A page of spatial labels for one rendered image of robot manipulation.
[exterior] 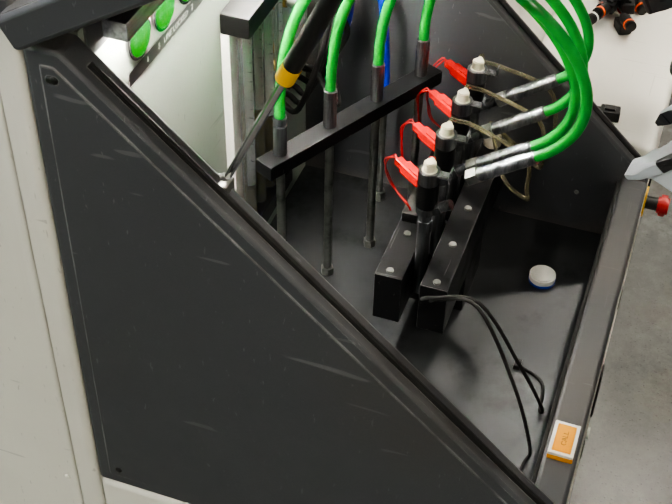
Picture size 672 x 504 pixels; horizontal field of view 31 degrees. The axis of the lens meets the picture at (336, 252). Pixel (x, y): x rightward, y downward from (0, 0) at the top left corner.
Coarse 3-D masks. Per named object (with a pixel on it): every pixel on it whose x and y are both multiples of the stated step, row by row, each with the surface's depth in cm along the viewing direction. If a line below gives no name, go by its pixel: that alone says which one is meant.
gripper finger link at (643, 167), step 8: (656, 152) 117; (664, 152) 116; (640, 160) 118; (648, 160) 117; (656, 160) 116; (632, 168) 120; (640, 168) 118; (648, 168) 117; (656, 168) 116; (632, 176) 120; (640, 176) 119; (648, 176) 118; (656, 176) 118; (664, 176) 118; (664, 184) 118
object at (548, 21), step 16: (304, 0) 141; (528, 0) 131; (544, 16) 132; (288, 32) 144; (560, 32) 132; (288, 48) 146; (576, 48) 133; (576, 64) 134; (592, 96) 136; (576, 128) 139; (560, 144) 142
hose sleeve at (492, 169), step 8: (528, 152) 145; (504, 160) 146; (512, 160) 146; (520, 160) 145; (528, 160) 144; (480, 168) 148; (488, 168) 147; (496, 168) 147; (504, 168) 146; (512, 168) 146; (520, 168) 146; (480, 176) 148; (488, 176) 148; (496, 176) 148
